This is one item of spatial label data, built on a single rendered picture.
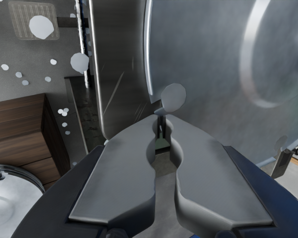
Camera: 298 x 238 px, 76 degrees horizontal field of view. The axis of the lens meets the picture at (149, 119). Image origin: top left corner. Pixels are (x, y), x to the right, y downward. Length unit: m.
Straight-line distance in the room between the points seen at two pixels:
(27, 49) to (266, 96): 0.84
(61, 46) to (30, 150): 0.44
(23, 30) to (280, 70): 0.68
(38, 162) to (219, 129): 0.58
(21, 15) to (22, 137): 0.36
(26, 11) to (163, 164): 0.59
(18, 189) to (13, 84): 0.43
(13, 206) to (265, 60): 0.71
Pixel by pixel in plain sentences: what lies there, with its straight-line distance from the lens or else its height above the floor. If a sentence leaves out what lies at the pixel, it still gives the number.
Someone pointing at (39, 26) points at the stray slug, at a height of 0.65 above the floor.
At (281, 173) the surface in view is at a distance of 0.43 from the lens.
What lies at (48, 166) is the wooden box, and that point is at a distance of 0.69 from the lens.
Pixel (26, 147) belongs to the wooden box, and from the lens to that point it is 0.65.
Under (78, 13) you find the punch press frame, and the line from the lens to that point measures 0.72.
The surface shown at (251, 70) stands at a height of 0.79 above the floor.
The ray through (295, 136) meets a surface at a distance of 0.31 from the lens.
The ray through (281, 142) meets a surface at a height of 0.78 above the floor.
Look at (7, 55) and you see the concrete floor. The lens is 0.92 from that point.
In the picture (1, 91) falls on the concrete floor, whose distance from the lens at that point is 0.96.
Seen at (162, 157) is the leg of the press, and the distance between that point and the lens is 0.37.
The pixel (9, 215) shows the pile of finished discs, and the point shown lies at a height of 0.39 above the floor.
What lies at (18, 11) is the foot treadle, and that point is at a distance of 0.74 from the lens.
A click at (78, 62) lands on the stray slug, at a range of 0.25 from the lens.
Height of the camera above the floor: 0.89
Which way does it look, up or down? 54 degrees down
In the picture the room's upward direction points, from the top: 137 degrees clockwise
